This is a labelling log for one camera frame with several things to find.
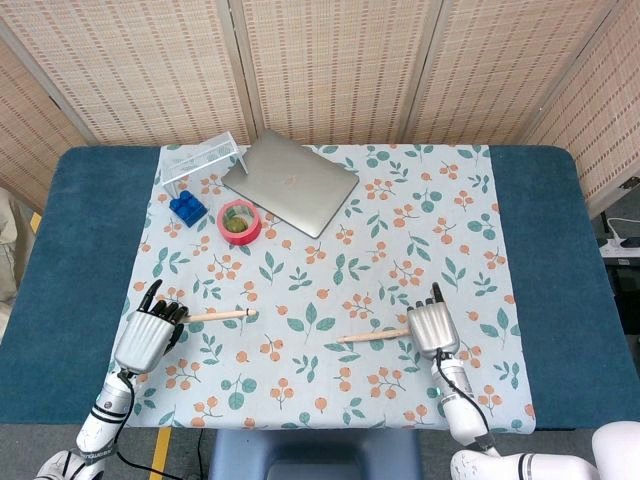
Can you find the light wooden stick handle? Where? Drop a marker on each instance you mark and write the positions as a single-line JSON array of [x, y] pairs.
[[220, 315], [370, 336]]

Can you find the grey laptop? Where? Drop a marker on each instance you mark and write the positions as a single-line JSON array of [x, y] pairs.
[[295, 185]]

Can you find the woven bamboo folding screen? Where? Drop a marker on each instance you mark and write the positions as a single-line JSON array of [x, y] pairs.
[[325, 65]]

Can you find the white power strip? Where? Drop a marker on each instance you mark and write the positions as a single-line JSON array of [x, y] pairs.
[[625, 245]]

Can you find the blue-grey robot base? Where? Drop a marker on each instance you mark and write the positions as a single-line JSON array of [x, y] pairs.
[[310, 455]]

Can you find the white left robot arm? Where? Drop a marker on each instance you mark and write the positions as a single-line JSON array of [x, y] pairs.
[[100, 425]]

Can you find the red tape roll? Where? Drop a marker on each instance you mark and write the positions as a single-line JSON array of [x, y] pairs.
[[240, 240]]

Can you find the beige fabric bundle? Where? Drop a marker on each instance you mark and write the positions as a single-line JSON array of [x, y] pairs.
[[12, 240]]

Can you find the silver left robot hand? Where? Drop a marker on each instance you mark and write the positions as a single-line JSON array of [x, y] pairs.
[[142, 340]]

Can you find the floral fruit print tablecloth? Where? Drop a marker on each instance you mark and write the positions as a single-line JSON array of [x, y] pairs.
[[320, 260]]

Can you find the teal table cover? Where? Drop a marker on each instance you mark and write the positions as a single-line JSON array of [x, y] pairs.
[[75, 225]]

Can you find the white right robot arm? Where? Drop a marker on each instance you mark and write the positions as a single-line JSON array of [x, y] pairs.
[[465, 420]]

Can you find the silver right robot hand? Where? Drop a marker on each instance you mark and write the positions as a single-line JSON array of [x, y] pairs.
[[432, 330]]

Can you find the blue toy building brick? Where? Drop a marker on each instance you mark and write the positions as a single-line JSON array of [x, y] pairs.
[[189, 212]]

